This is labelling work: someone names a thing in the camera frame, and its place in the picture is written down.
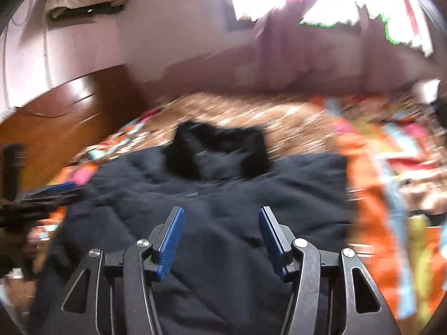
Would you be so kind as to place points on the colourful printed brown blanket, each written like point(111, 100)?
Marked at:
point(377, 167)

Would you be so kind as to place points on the pink curtain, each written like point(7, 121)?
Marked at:
point(345, 52)
point(277, 45)

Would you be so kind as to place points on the white wall pipe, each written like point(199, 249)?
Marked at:
point(5, 69)
point(46, 52)

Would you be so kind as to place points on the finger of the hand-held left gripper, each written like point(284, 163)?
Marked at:
point(52, 203)
point(56, 188)

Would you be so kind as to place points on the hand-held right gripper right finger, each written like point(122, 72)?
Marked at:
point(271, 239)

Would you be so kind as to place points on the black wall-mounted device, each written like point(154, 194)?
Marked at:
point(87, 9)

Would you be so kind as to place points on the wooden bed headboard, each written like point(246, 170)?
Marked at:
point(66, 111)

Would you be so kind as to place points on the person's left hand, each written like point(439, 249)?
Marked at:
point(14, 251)

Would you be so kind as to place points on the dark navy padded jacket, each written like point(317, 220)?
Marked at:
point(216, 188)

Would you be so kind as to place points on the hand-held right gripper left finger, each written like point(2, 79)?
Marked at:
point(171, 240)

